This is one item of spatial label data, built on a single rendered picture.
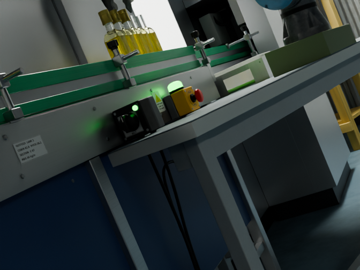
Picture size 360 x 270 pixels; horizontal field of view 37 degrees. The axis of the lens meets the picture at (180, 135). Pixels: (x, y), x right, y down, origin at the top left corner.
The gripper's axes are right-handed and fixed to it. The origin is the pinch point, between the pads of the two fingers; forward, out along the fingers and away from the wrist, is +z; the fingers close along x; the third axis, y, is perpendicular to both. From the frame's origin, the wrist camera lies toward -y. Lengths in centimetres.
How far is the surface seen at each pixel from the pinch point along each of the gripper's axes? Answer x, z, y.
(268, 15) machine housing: -21, 12, 107
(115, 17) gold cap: -0.7, 1.8, -7.0
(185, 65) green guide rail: -13.5, 25.0, 1.4
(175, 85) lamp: -20.3, 31.1, -26.5
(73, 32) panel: 12.8, 0.9, -13.1
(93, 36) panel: 12.2, 3.2, -3.1
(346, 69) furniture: -59, 47, 13
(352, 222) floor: -29, 115, 72
